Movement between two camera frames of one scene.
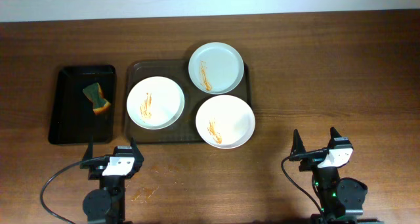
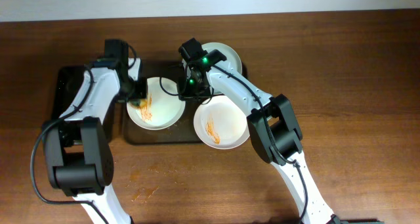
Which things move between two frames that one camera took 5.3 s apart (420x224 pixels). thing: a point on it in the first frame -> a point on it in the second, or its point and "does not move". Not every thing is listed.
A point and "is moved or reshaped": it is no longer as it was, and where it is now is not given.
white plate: [225, 121] does not move
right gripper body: [308, 165] -> [193, 90]
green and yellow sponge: [94, 92] is moved or reshaped
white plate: [155, 102] does not move
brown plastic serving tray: [185, 131] does not move
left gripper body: [97, 173] -> [140, 94]
